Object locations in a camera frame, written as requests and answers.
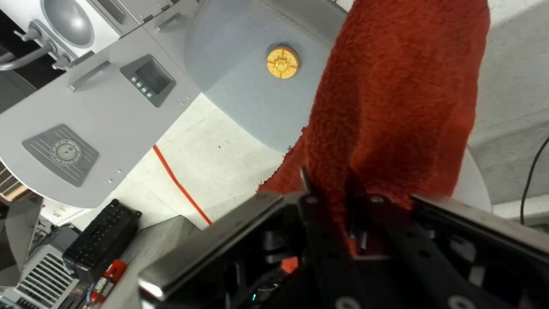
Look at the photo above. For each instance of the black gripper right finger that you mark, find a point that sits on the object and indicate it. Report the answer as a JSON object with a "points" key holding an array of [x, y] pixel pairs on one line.
{"points": [[412, 251]]}

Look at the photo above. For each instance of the white vent grille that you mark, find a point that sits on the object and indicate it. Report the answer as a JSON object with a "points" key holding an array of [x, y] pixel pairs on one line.
{"points": [[45, 281]]}

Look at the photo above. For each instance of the yellow round disc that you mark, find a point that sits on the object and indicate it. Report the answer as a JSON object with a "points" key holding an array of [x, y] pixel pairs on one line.
{"points": [[283, 63]]}

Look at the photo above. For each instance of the red terry cloth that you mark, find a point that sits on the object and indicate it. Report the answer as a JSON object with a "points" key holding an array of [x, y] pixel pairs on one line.
{"points": [[400, 104]]}

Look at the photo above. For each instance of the grey toy faucet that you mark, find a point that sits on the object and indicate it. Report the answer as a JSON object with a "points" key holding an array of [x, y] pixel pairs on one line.
{"points": [[26, 59]]}

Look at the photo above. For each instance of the red white marker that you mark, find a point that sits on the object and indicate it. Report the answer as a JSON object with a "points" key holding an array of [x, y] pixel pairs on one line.
{"points": [[108, 281]]}

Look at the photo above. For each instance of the metal sink bowl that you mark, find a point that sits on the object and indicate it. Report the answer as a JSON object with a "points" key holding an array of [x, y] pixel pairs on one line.
{"points": [[69, 23]]}

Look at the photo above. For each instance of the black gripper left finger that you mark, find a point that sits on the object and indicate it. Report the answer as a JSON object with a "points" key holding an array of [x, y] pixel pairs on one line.
{"points": [[323, 246]]}

